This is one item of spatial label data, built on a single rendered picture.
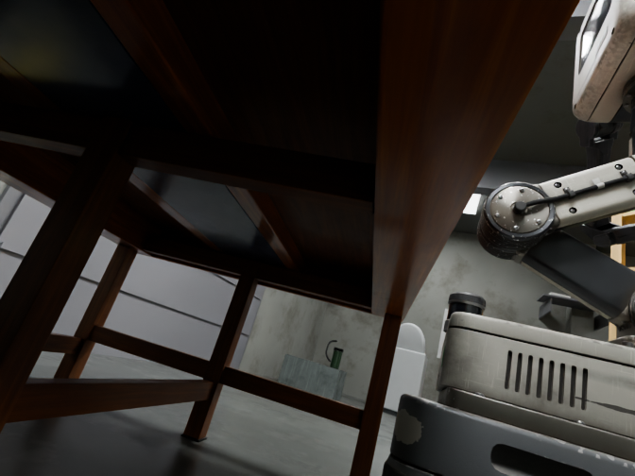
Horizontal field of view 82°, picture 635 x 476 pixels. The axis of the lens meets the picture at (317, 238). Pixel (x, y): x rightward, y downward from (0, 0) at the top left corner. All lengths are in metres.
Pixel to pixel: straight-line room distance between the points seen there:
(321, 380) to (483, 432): 4.55
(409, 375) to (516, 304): 2.75
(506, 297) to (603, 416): 7.02
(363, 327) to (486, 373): 6.88
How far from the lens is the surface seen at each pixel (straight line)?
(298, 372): 5.14
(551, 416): 0.57
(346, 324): 7.50
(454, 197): 0.49
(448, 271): 7.61
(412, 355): 5.76
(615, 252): 3.50
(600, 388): 0.61
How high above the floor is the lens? 0.34
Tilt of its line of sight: 18 degrees up
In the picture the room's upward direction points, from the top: 17 degrees clockwise
